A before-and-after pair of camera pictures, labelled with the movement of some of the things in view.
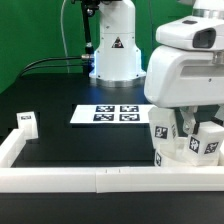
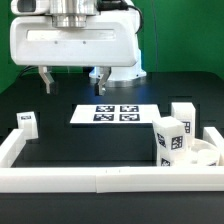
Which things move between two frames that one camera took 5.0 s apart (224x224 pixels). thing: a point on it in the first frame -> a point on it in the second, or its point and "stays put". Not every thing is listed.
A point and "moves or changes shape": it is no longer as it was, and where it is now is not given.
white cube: x=205 y=145 moves or changes shape
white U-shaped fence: x=102 y=180 stays put
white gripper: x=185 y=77 -> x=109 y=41
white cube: x=28 y=122 stays put
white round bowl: x=177 y=153 -> x=201 y=153
